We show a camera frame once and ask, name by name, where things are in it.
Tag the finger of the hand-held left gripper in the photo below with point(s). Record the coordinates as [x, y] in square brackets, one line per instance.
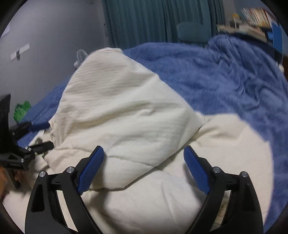
[42, 146]
[37, 127]

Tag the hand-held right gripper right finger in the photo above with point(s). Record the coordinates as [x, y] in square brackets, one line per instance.
[198, 173]

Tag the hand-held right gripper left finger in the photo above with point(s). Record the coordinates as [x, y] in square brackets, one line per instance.
[90, 173]

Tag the white hooded puffer jacket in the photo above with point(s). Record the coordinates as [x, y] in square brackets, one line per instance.
[135, 135]

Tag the green packet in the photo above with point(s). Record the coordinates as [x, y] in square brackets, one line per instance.
[21, 111]

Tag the small white fan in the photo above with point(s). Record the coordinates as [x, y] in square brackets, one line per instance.
[81, 57]

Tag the blue fleece blanket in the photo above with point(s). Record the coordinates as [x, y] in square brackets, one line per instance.
[225, 81]

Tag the teal chair back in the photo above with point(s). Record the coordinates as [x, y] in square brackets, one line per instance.
[193, 32]

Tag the shelf of books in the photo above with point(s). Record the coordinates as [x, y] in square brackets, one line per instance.
[245, 31]

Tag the blue box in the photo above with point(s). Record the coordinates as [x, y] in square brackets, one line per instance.
[276, 38]

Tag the teal curtain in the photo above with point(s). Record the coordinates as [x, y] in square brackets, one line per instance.
[157, 20]

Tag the row of books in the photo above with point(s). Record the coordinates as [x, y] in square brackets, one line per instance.
[258, 18]

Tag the white wall bracket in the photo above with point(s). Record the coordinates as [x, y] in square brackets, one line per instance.
[19, 51]

